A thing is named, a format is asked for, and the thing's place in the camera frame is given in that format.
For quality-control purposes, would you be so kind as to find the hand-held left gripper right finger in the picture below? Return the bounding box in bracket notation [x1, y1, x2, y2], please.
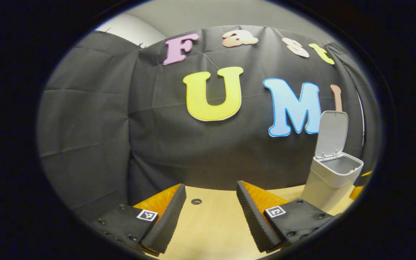
[236, 181, 342, 253]

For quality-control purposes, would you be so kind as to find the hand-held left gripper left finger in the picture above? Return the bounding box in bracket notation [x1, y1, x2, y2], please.
[92, 183, 187, 255]

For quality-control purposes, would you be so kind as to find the white desktop garbage bin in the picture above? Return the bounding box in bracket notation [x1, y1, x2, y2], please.
[299, 110, 364, 213]

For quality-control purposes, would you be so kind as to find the light wooden desktop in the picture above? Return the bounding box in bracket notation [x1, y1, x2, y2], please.
[154, 185, 356, 260]

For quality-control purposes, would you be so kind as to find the black backdrop cloth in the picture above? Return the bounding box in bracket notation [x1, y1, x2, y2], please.
[36, 25, 382, 212]

